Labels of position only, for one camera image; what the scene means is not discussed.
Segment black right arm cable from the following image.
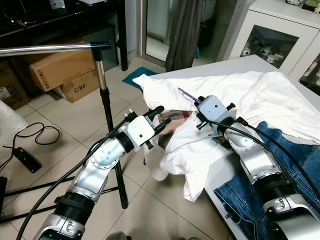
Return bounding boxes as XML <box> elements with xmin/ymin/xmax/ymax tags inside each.
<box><xmin>202</xmin><ymin>116</ymin><xmax>320</xmax><ymax>201</ymax></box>

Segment white glass door cabinet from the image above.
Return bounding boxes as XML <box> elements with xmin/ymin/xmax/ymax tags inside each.
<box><xmin>227</xmin><ymin>0</ymin><xmax>320</xmax><ymax>83</ymax></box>

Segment small printed cardboard box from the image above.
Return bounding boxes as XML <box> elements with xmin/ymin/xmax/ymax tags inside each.
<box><xmin>52</xmin><ymin>70</ymin><xmax>102</xmax><ymax>103</ymax></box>

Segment large white t-shirt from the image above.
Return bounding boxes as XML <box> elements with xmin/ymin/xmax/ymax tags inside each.
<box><xmin>132</xmin><ymin>70</ymin><xmax>320</xmax><ymax>146</ymax></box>

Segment black coiled floor cable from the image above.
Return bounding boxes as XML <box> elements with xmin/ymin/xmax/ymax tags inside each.
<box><xmin>0</xmin><ymin>121</ymin><xmax>62</xmax><ymax>173</ymax></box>

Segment black power strip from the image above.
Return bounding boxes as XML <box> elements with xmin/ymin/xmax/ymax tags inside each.
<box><xmin>12</xmin><ymin>146</ymin><xmax>43</xmax><ymax>174</ymax></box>

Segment blue denim jeans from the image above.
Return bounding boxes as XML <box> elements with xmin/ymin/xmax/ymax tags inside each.
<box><xmin>214</xmin><ymin>121</ymin><xmax>320</xmax><ymax>240</ymax></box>

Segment teal floor mat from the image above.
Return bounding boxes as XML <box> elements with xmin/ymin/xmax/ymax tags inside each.
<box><xmin>121</xmin><ymin>66</ymin><xmax>158</xmax><ymax>89</ymax></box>

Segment purple plastic hanger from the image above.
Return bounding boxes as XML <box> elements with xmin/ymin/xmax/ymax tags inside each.
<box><xmin>177</xmin><ymin>87</ymin><xmax>202</xmax><ymax>106</ymax></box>

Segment grey robot left foot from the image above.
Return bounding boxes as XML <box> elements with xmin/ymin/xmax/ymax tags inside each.
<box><xmin>105</xmin><ymin>231</ymin><xmax>132</xmax><ymax>240</ymax></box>

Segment black desk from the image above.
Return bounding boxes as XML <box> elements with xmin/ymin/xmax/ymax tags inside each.
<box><xmin>0</xmin><ymin>0</ymin><xmax>128</xmax><ymax>71</ymax></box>

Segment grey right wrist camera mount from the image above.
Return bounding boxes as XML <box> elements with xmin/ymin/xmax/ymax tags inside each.
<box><xmin>197</xmin><ymin>95</ymin><xmax>232</xmax><ymax>127</ymax></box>

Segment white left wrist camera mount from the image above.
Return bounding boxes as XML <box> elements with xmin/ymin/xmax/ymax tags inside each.
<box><xmin>125</xmin><ymin>116</ymin><xmax>157</xmax><ymax>149</ymax></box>

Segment labelled brown cardboard box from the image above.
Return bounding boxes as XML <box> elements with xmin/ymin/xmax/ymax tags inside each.
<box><xmin>0</xmin><ymin>60</ymin><xmax>32</xmax><ymax>111</ymax></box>

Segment grey curtain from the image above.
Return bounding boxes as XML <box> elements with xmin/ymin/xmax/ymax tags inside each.
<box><xmin>165</xmin><ymin>0</ymin><xmax>205</xmax><ymax>73</ymax></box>

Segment silver sliding door frame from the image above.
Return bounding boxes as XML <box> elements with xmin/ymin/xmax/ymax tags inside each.
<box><xmin>136</xmin><ymin>0</ymin><xmax>173</xmax><ymax>63</ymax></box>

